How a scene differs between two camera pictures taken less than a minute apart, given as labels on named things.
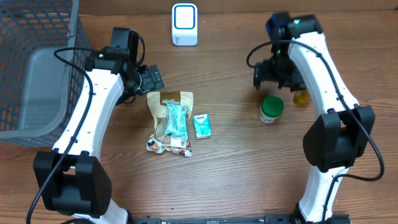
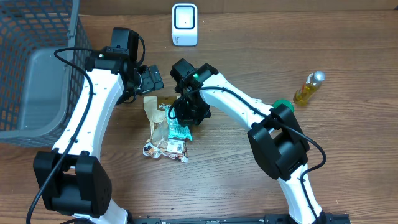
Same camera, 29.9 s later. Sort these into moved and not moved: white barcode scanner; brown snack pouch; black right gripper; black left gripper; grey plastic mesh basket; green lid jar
Moved: black right gripper; brown snack pouch; green lid jar
Not moved: white barcode scanner; grey plastic mesh basket; black left gripper
